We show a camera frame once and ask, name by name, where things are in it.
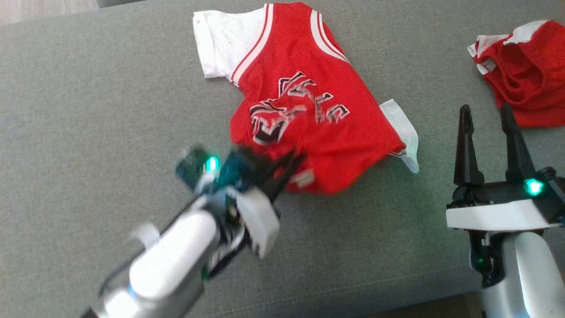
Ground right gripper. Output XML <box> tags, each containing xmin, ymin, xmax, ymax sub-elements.
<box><xmin>446</xmin><ymin>104</ymin><xmax>565</xmax><ymax>232</ymax></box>

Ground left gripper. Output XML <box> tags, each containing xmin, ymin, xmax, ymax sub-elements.
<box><xmin>207</xmin><ymin>148</ymin><xmax>305</xmax><ymax>260</ymax></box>

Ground red basketball jersey white sleeves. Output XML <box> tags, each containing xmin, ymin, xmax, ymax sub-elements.
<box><xmin>193</xmin><ymin>2</ymin><xmax>420</xmax><ymax>196</ymax></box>

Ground red mesh shorts white trim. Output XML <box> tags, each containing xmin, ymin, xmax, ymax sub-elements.
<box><xmin>467</xmin><ymin>20</ymin><xmax>565</xmax><ymax>129</ymax></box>

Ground large grey fabric sofa seat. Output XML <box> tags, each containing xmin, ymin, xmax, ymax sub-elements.
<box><xmin>0</xmin><ymin>0</ymin><xmax>565</xmax><ymax>318</ymax></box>

